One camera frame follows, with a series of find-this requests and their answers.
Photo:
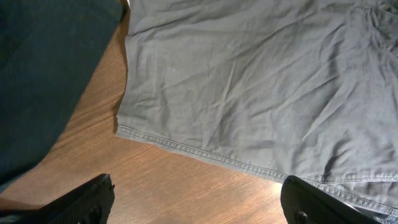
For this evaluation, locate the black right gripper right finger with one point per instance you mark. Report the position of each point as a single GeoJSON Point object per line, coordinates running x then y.
{"type": "Point", "coordinates": [303, 203]}

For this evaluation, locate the black printed t-shirt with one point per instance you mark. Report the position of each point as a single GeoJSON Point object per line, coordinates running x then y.
{"type": "Point", "coordinates": [49, 51]}

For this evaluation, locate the grey denim shorts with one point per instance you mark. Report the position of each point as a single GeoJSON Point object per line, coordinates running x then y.
{"type": "Point", "coordinates": [272, 88]}

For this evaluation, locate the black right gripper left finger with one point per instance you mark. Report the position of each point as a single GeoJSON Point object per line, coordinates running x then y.
{"type": "Point", "coordinates": [89, 203]}

